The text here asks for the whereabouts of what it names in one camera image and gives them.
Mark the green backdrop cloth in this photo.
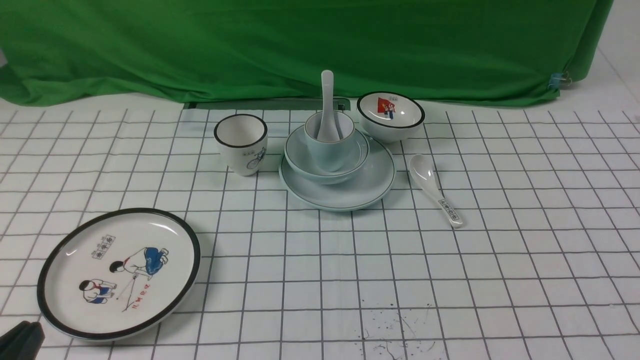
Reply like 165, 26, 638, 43
0, 0, 613, 107

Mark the white grid tablecloth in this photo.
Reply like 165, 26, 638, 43
1, 102, 639, 360

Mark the pale blue flat plate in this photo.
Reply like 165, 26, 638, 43
278, 131, 396, 212

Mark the white black-rimmed picture bowl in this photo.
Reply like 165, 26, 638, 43
356, 92, 426, 143

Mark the white spoon with label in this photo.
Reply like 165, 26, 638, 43
407, 153, 464, 229

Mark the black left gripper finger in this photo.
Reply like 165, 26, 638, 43
0, 321, 45, 360

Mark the white black-rimmed bicycle cup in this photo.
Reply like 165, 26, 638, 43
214, 113, 268, 176

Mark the pale blue bowl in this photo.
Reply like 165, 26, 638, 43
285, 125, 370, 185

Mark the black-rimmed cartoon plate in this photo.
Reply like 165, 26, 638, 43
36, 207, 201, 342

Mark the plain white spoon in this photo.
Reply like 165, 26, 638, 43
316, 69, 342, 143

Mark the pale blue cup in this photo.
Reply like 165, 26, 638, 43
303, 111, 356, 172

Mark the blue binder clip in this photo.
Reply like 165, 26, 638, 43
547, 71, 573, 91

